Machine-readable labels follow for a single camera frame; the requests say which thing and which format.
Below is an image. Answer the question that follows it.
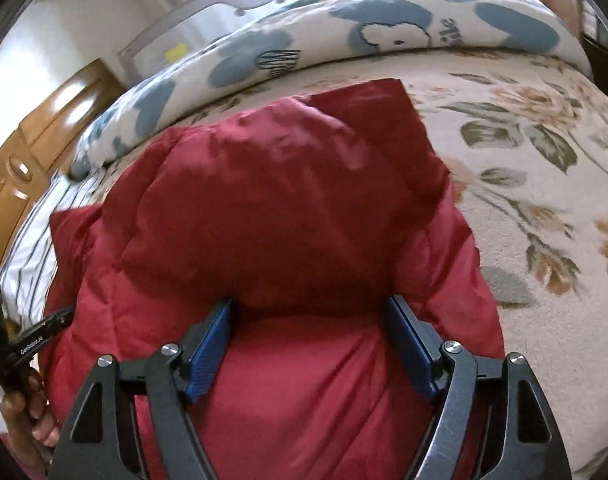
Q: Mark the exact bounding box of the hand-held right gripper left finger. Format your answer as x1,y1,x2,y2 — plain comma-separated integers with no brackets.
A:
49,297,235,480

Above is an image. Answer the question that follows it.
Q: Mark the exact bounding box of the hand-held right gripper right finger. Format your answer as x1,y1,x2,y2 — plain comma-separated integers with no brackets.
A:
386,294,567,480

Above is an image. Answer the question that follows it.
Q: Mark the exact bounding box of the wooden headboard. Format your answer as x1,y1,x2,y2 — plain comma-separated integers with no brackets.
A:
0,57,125,271

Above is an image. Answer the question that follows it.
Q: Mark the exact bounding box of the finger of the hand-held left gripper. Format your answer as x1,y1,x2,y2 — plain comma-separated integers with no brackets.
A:
40,306,76,345

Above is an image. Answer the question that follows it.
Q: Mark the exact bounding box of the person's left hand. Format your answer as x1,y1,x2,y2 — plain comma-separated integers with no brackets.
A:
0,370,61,450

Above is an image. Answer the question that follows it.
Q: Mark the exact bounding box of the red quilted jacket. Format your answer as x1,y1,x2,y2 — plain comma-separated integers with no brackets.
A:
36,77,507,480

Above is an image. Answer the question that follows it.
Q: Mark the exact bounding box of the striped pillow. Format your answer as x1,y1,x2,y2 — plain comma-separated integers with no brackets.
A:
0,170,107,321

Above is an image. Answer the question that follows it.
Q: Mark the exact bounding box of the floral bed sheet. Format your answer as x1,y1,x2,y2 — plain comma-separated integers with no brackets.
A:
184,50,608,476

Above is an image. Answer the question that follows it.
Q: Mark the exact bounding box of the blue flower print quilt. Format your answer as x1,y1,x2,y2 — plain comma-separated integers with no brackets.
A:
69,0,592,181

